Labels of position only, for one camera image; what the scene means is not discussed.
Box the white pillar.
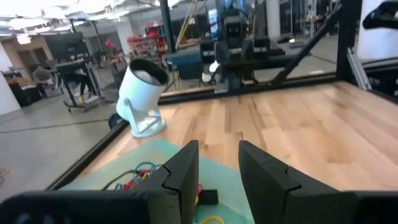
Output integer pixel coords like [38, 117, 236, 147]
[265, 0, 281, 40]

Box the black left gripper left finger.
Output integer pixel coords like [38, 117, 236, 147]
[135, 139, 200, 224]

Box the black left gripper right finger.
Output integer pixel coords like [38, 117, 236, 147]
[238, 139, 359, 224]

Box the black rolling cart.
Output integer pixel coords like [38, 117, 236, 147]
[55, 58, 105, 113]

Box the red storage rack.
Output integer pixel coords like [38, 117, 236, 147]
[126, 21, 169, 57]

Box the white cylindrical lamp on stand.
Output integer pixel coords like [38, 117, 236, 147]
[115, 58, 170, 139]

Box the person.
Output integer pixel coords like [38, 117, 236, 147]
[32, 65, 56, 91]

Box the translucent teal plastic bin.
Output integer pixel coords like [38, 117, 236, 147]
[60, 138, 256, 224]

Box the blue cabinet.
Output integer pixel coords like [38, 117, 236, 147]
[164, 52, 203, 80]

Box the thin black rubber band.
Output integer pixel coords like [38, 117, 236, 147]
[101, 169, 136, 191]

